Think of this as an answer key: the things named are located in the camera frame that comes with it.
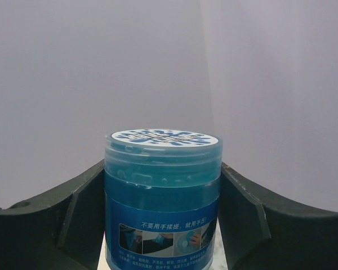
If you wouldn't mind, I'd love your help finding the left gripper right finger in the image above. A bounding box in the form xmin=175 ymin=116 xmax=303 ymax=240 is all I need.
xmin=220 ymin=164 xmax=338 ymax=269

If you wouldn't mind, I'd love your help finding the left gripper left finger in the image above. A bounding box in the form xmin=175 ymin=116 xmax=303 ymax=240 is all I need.
xmin=0 ymin=161 xmax=105 ymax=269

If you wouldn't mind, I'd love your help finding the blue round jar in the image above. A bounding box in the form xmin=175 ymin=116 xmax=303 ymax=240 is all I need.
xmin=104 ymin=128 xmax=223 ymax=269

